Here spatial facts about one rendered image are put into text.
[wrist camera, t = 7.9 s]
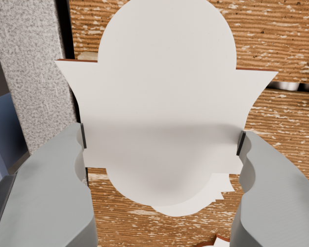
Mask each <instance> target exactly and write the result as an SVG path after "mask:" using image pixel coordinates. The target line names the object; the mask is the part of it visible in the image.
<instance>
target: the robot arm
mask: <svg viewBox="0 0 309 247"><path fill-rule="evenodd" d="M85 148H87V146H86V140H85V133H84V127H83V123H73V124H71V125H70V126H68V127H67V128H66V129H64V130H63V131H61V132H60V133H59V134H57V135H56V136H54V137H53V138H52V139H50V140H49V141H48V142H46V143H45V144H44V145H42V146H41V147H40V148H39V149H38V150H37V151H36V152H35V153H33V154H32V155H31V156H30V157H29V158H28V159H27V160H26V161H25V162H24V163H23V164H22V165H21V166H20V167H19V168H18V170H17V171H16V172H15V173H14V174H11V175H5V177H4V178H3V179H2V180H1V181H0V247H97V246H98V235H97V229H96V222H95V216H94V210H93V203H92V198H91V191H90V189H89V188H88V187H87V186H86V185H84V184H83V183H82V181H83V179H84V177H85V175H86V171H85V164H84V159H83V151H84V149H85ZM236 155H237V156H239V159H240V160H241V162H242V164H243V167H242V170H241V173H240V176H239V179H238V182H239V184H240V185H241V187H242V189H243V191H244V195H243V196H242V199H241V201H240V204H239V206H238V209H237V212H236V214H235V217H234V219H233V222H232V227H231V236H230V247H309V180H308V179H307V178H306V177H305V176H304V175H303V173H302V172H301V171H300V170H299V169H298V168H297V167H296V166H295V165H294V164H293V163H292V162H291V161H289V160H288V159H287V158H286V157H285V156H283V155H282V154H281V153H280V152H278V151H277V150H276V149H275V148H273V147H272V146H271V145H270V144H268V143H267V142H266V141H264V140H263V139H262V138H261V137H259V136H258V135H257V134H255V133H254V132H252V131H241V134H240V138H239V141H238V144H237V151H236Z"/></svg>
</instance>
